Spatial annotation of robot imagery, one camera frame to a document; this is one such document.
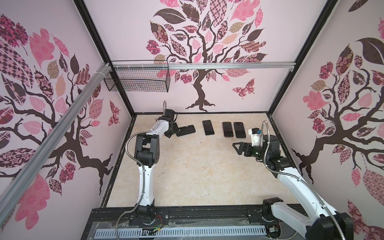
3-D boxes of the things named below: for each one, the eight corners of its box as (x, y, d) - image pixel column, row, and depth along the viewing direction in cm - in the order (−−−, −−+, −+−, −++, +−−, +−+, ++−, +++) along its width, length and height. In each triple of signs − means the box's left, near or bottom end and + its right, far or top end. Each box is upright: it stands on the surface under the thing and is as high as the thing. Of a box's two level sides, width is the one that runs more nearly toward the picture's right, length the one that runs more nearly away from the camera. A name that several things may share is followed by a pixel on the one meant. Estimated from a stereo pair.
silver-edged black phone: (205, 135, 109) (205, 133, 108) (202, 122, 118) (202, 120, 116) (214, 134, 110) (214, 132, 108) (210, 121, 118) (210, 119, 117)
